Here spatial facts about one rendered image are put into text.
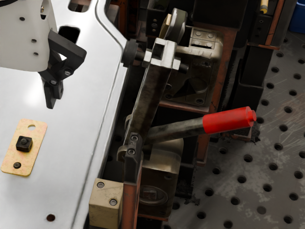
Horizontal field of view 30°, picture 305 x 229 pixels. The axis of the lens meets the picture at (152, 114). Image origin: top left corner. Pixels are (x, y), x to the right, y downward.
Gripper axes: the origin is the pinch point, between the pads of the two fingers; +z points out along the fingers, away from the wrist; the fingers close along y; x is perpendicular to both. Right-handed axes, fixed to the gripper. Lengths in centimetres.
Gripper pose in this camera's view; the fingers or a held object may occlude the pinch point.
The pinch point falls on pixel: (12, 87)
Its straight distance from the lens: 65.3
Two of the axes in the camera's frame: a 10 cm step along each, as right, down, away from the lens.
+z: -0.6, 6.1, 7.9
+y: -9.8, -1.8, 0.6
